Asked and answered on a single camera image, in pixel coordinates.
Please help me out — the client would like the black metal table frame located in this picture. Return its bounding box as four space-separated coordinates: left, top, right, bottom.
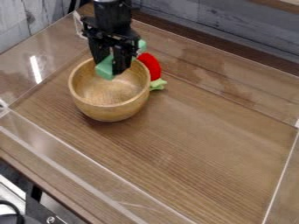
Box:
25 185 68 224

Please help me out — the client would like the green rectangular block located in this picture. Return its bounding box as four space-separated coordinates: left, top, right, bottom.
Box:
94 39 146 81

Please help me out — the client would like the red plush strawberry toy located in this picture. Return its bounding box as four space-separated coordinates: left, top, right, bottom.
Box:
137 52 166 90

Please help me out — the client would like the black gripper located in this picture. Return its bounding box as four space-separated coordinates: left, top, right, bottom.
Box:
80 0 140 75

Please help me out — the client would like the brown wooden bowl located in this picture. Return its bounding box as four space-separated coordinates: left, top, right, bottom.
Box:
68 59 150 122

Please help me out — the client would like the black cable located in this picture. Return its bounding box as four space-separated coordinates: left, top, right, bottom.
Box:
0 199 26 224

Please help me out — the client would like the clear acrylic corner bracket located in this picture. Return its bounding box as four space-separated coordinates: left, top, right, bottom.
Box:
72 11 88 40

